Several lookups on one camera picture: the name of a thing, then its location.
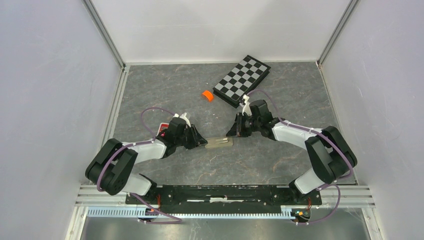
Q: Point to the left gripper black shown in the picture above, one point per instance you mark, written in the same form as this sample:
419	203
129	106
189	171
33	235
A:
197	140

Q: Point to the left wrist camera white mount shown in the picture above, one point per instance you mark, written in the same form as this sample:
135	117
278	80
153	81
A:
184	116

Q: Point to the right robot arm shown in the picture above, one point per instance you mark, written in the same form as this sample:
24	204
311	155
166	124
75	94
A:
330	156

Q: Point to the white beige remote control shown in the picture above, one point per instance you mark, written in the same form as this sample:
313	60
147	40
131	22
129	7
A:
218	142

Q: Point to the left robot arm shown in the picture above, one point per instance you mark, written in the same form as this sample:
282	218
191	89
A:
111	168

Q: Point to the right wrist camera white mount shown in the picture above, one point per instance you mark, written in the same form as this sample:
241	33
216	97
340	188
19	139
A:
246	105

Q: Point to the red white remote control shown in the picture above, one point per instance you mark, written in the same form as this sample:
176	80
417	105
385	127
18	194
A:
163	126

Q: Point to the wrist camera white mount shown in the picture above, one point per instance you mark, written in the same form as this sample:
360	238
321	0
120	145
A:
184	116
246	105

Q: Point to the folded black chessboard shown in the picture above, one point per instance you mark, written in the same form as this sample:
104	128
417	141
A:
242	79

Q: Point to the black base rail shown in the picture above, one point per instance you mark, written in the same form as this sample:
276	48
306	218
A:
228	199

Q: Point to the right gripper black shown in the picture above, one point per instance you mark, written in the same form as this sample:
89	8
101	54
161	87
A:
238	130

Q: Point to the orange tape roll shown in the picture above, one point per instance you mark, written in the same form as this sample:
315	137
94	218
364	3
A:
208	95

